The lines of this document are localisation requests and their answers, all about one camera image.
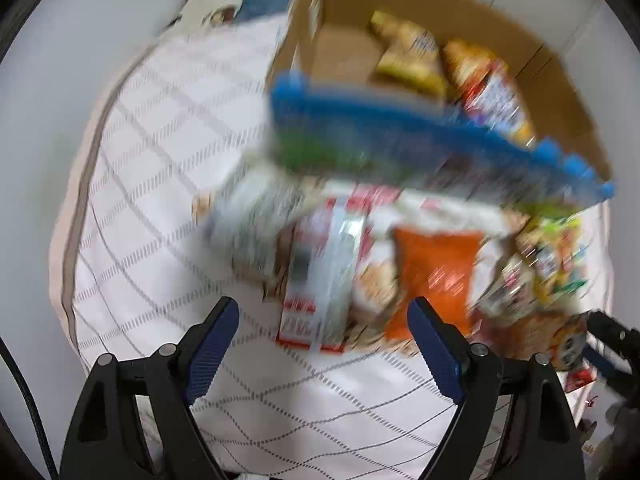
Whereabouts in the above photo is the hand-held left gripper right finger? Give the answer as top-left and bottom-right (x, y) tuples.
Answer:
(407, 296), (586, 480)

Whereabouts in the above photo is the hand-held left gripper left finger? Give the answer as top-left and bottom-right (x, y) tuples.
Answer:
(60, 296), (241, 480)

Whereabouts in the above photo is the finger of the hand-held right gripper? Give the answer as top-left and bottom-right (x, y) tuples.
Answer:
(586, 310), (640, 361)
(581, 347), (640, 401)

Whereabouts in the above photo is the orange panda snack packet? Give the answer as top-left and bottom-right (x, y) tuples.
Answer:
(472, 307), (590, 373)

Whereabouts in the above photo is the white brown snack packet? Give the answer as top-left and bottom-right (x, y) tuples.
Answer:
(347, 237), (403, 353)

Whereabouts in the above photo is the yellow colourful ball snack packet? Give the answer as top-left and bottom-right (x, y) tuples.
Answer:
(475, 212), (588, 313)

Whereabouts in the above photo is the red white snack box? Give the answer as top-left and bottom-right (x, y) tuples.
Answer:
(276, 185), (377, 356)

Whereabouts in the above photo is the white green snack packet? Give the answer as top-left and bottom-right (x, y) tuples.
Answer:
(209, 164), (303, 283)

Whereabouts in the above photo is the blue snack packet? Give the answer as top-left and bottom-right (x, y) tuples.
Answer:
(269, 71), (617, 217)

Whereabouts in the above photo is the cardboard box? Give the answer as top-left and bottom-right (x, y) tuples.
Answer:
(267, 0), (615, 183)

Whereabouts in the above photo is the small red white packet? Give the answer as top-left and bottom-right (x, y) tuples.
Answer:
(566, 367), (597, 395)

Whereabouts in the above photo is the white diamond pattern quilt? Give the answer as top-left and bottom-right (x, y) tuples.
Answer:
(50, 12), (616, 480)

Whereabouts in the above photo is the yellow red noodle packet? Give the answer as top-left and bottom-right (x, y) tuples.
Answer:
(441, 39), (537, 148)

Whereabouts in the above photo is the white cabinet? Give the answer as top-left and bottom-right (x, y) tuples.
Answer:
(492, 0), (621, 96)

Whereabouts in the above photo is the black cable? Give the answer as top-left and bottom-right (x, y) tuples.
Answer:
(0, 335), (58, 480)

